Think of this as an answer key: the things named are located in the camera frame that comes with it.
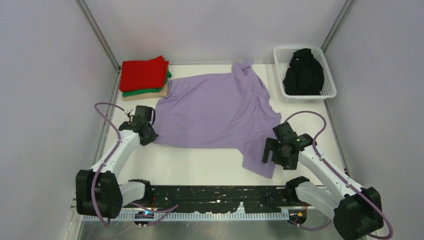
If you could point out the beige folded t-shirt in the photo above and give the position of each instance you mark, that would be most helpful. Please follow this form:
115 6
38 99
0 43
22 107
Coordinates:
149 95

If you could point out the green folded t-shirt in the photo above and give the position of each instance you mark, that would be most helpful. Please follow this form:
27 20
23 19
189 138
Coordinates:
147 90

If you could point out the red folded t-shirt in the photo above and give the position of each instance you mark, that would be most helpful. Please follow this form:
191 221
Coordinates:
143 74

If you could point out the aluminium corner post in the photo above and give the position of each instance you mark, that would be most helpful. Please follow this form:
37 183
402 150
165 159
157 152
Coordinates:
91 19
337 24

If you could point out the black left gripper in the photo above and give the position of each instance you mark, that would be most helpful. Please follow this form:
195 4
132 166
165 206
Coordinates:
153 134

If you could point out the left aluminium corner post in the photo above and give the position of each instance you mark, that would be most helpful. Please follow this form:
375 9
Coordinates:
91 19

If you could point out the black t-shirt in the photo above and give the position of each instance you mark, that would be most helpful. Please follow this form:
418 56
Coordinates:
305 75

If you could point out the lavender t-shirt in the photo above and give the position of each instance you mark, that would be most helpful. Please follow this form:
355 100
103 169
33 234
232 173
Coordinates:
219 111

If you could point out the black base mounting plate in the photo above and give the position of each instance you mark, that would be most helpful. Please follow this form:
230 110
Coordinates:
219 199

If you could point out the aluminium front rail frame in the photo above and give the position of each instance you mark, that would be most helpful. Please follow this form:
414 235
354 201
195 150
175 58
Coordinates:
340 191

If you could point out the white plastic basket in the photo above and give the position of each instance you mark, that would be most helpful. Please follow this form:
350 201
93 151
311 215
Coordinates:
283 55

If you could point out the right aluminium corner post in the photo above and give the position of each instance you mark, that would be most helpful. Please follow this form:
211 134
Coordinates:
337 24

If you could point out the white slotted cable duct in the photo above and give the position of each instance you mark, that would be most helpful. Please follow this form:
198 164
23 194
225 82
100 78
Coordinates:
239 215

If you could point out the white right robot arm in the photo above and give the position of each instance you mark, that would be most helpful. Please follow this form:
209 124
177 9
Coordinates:
355 211

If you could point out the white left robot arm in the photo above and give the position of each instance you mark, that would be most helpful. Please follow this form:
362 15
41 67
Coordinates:
98 192

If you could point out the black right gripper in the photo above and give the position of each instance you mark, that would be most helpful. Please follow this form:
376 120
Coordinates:
290 164

